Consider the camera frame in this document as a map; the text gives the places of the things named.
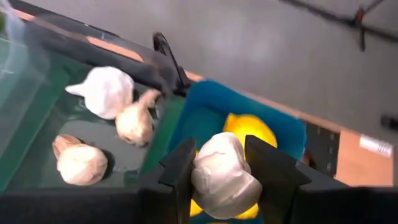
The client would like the blue plastic basket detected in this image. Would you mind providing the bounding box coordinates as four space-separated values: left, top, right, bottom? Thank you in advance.
166 80 308 224

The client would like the yellow lemon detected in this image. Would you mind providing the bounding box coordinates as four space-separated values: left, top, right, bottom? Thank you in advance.
189 198 260 220
222 113 279 149

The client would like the bright white garlic bulb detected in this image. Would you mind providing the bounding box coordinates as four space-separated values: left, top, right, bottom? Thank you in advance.
64 65 136 121

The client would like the green table mat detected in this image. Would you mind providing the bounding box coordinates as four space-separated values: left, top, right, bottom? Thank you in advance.
0 37 187 194

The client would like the white label sticker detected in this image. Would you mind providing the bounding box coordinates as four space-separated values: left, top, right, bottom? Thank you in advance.
359 134 394 159

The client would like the beige garlic bulb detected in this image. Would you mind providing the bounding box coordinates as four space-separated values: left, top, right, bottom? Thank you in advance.
52 134 109 187
190 131 264 220
114 89 163 147

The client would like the black tripod stand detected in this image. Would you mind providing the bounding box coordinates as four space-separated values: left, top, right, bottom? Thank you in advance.
278 0 398 53

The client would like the black clamp bracket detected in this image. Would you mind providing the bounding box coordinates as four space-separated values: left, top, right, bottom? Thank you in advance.
152 31 194 96

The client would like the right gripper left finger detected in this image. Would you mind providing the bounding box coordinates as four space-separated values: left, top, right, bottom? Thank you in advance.
123 139 197 224

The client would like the smoky grey plastic basket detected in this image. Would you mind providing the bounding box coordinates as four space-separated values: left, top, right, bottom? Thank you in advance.
0 46 187 195

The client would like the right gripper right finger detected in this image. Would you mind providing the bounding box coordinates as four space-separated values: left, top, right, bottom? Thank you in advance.
244 136 383 224

